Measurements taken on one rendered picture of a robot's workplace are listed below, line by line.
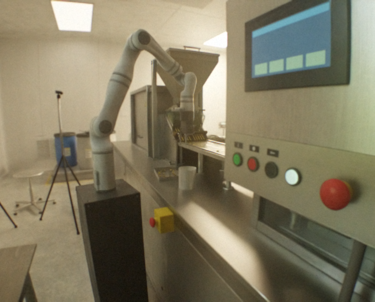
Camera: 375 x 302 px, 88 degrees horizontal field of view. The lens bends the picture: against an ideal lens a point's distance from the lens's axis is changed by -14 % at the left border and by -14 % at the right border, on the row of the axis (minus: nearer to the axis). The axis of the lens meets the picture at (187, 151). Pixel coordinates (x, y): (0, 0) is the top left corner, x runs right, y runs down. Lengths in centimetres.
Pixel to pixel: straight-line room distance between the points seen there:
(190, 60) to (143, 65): 383
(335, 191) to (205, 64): 130
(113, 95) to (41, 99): 413
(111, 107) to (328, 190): 84
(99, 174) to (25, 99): 423
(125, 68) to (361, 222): 94
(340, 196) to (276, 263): 32
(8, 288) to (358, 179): 80
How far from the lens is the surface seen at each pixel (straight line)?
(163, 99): 173
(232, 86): 49
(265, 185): 42
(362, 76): 32
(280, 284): 53
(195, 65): 147
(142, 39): 105
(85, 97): 498
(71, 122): 499
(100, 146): 98
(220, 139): 144
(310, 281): 56
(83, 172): 408
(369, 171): 32
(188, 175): 98
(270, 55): 41
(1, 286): 79
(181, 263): 90
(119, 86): 98
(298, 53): 37
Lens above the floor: 114
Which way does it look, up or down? 10 degrees down
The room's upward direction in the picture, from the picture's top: straight up
